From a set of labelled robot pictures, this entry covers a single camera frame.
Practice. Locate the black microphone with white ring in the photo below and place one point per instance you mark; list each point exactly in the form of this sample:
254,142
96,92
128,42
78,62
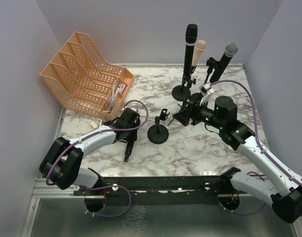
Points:
190,37

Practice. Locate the black stand with round base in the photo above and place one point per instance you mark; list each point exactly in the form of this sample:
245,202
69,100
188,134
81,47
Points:
187,76

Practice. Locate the beige pink microphone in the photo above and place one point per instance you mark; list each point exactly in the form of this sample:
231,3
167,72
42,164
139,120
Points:
199,48

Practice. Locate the silver mesh head black microphone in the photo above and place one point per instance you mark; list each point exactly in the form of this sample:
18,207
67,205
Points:
230,50

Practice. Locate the small black tripod stand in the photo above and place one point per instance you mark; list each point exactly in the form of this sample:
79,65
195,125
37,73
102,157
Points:
182,92

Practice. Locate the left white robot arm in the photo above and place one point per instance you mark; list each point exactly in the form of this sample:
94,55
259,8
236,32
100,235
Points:
68,171

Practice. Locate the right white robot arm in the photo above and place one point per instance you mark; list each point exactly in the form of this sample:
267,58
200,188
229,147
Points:
283,188

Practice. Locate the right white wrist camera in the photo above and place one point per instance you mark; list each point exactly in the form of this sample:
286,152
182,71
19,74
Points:
207,91

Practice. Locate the small red white box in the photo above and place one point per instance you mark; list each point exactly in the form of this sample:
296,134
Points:
121,87

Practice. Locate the pens in organizer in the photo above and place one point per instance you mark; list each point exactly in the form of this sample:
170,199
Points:
111,101

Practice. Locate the black mounting rail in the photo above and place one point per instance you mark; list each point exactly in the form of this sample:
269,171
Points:
169,190

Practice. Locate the small white eraser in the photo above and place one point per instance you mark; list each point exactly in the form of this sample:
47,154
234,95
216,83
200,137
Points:
93,124

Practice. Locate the orange plastic file organizer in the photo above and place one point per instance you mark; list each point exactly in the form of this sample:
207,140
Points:
81,80

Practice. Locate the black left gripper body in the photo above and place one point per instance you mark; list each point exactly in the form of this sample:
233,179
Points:
129,139

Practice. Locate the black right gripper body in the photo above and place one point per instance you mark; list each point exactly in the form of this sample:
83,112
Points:
188,112

